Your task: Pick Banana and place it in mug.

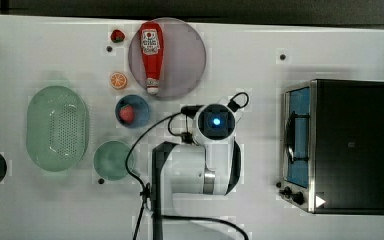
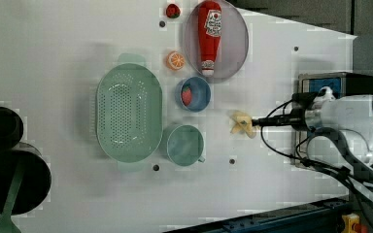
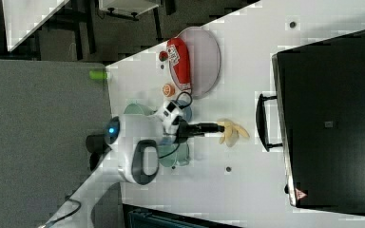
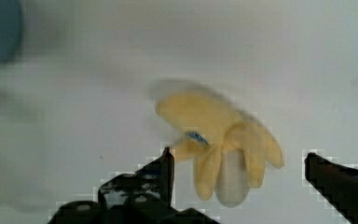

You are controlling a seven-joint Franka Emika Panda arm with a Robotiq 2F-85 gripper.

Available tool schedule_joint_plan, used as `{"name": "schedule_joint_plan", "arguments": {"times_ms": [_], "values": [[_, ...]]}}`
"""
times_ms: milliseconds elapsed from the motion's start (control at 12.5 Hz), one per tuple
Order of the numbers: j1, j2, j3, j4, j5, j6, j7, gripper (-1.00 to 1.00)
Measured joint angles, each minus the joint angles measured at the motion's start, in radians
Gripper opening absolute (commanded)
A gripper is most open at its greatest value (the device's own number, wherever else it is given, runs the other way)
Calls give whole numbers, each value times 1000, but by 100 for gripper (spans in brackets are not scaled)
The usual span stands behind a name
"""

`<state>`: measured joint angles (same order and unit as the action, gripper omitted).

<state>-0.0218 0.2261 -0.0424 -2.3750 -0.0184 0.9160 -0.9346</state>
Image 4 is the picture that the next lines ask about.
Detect yellow plush peeled banana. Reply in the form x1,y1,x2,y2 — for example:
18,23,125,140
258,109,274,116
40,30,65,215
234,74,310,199
155,91,284,207

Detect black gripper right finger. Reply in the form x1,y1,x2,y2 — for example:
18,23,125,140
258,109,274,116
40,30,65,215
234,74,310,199
304,153,358,224

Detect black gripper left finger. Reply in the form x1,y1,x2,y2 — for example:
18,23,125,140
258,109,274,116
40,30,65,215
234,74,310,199
97,147,175,209

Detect blue bowl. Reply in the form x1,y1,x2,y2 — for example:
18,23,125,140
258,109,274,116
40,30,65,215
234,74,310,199
0,0,23,63

